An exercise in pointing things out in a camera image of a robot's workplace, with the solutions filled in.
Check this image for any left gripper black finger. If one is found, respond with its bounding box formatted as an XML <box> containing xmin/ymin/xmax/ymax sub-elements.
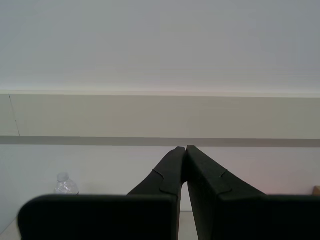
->
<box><xmin>186</xmin><ymin>144</ymin><xmax>320</xmax><ymax>240</ymax></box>
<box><xmin>17</xmin><ymin>146</ymin><xmax>187</xmax><ymax>240</ymax></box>

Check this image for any clear plastic water bottle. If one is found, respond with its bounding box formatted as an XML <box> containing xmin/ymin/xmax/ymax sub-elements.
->
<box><xmin>53</xmin><ymin>171</ymin><xmax>80</xmax><ymax>196</ymax></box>

